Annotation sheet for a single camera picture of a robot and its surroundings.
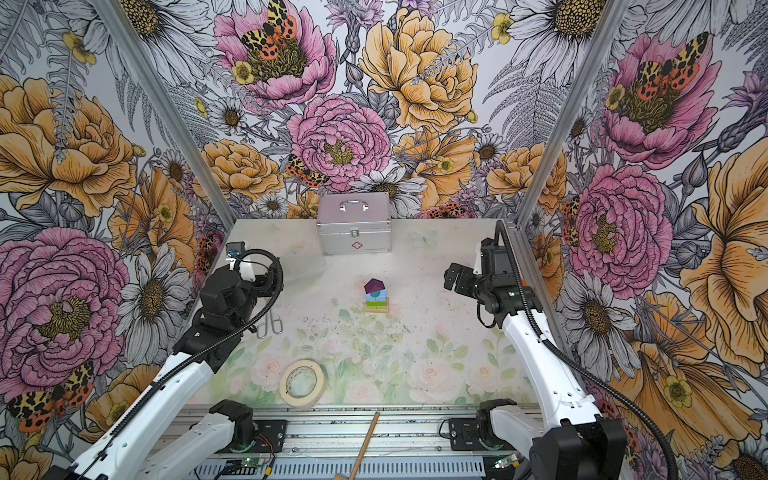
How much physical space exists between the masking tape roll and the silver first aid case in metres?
0.40

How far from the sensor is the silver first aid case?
A: 1.05 m

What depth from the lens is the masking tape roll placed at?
792 mm
